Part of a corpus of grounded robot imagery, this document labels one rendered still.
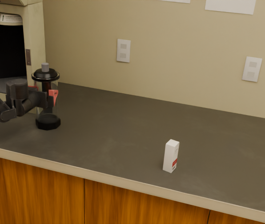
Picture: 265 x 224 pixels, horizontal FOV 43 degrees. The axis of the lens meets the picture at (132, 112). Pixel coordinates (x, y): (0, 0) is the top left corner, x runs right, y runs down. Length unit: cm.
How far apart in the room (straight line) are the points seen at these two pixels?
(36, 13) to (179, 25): 65
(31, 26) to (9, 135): 44
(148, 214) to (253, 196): 36
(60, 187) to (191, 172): 49
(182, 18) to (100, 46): 45
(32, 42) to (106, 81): 53
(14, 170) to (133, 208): 49
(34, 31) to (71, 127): 42
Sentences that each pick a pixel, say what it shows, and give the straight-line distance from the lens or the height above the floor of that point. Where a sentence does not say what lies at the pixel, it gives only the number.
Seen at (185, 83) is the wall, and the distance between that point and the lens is 173.
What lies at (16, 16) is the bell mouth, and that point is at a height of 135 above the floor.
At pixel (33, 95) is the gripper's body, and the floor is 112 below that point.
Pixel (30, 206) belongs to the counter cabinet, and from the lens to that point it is 147.
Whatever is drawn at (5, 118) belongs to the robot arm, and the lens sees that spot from 122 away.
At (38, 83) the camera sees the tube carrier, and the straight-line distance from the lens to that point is 136.
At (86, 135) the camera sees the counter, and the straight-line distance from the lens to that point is 139.
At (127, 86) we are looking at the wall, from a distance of 181.
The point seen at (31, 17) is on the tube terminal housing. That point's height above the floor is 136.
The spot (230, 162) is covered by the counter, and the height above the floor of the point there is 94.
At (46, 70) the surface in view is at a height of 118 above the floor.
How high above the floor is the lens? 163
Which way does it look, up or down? 26 degrees down
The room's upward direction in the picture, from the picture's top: 4 degrees clockwise
